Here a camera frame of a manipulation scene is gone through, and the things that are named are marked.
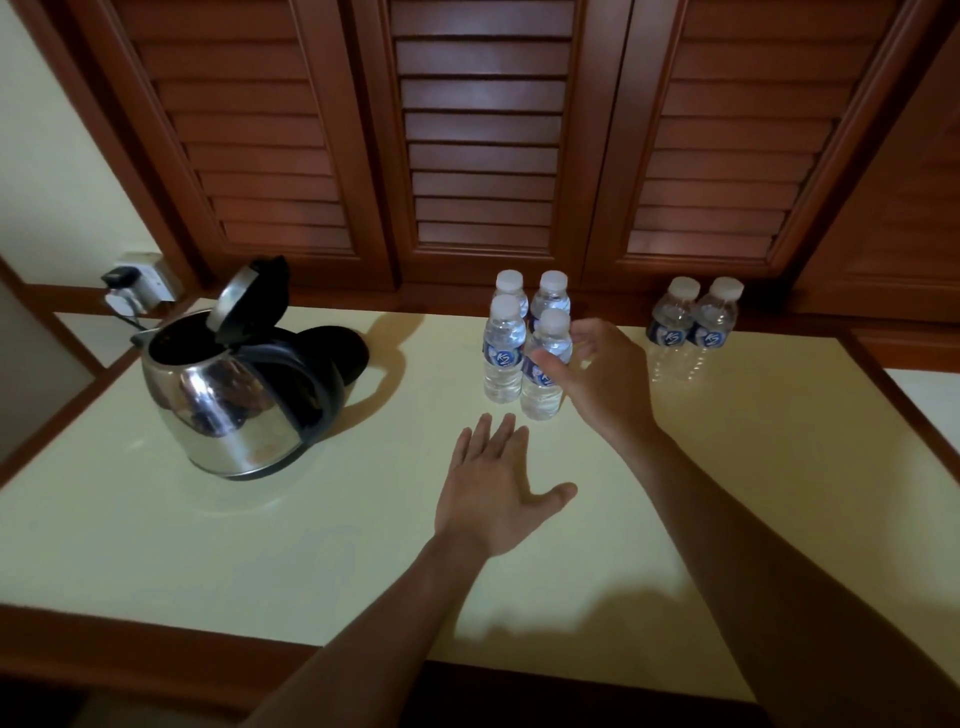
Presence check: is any person's left hand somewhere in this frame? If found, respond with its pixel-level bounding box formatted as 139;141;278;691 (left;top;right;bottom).
434;412;579;560

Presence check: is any wooden louvered shutter door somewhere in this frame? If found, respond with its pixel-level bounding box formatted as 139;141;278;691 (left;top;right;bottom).
352;0;624;286
787;44;960;324
67;0;399;290
584;0;943;290

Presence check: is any white wall socket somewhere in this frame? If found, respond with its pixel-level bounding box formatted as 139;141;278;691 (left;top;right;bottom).
112;252;184;305

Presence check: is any person's right hand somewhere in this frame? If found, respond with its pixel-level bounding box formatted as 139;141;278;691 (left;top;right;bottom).
528;318;665;451

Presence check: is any person's right forearm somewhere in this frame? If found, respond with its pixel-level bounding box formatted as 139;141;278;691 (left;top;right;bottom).
618;427;960;728

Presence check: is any stainless steel electric kettle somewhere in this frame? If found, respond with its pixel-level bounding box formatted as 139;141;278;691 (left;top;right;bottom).
131;254;370;481

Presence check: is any wooden cabinet cream top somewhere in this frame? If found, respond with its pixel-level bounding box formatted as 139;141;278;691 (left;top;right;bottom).
0;288;960;728

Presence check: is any clear plastic water bottle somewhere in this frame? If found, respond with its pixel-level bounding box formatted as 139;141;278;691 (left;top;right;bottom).
482;293;528;405
644;276;703;384
678;276;745;380
493;269;530;316
527;269;571;331
518;307;575;421

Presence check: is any white plug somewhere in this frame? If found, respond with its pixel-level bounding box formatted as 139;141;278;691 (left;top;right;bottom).
103;288;150;318

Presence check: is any person's left forearm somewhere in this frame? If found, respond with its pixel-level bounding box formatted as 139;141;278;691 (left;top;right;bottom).
239;528;493;728

